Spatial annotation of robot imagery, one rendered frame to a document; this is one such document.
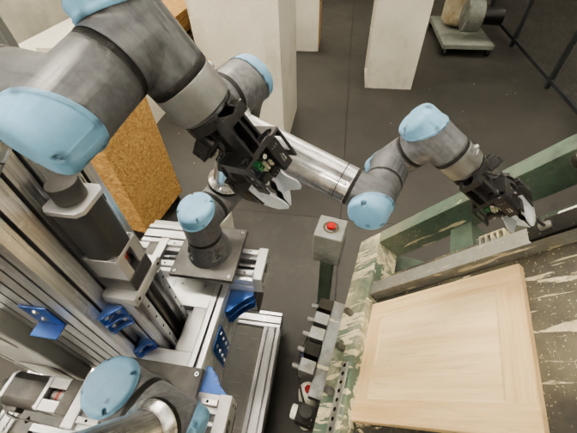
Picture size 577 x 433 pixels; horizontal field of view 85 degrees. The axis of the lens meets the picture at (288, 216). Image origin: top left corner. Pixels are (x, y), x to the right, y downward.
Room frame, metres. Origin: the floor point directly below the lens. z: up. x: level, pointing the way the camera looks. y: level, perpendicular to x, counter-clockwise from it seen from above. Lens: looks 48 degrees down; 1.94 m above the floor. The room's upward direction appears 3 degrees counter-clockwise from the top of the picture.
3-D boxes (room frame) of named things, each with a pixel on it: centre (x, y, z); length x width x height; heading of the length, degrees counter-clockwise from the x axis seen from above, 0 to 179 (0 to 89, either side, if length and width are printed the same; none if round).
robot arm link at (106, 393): (0.19, 0.37, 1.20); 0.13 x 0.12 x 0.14; 62
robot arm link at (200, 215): (0.68, 0.28, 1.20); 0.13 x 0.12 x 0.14; 150
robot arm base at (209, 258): (0.68, 0.28, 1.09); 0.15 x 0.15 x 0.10
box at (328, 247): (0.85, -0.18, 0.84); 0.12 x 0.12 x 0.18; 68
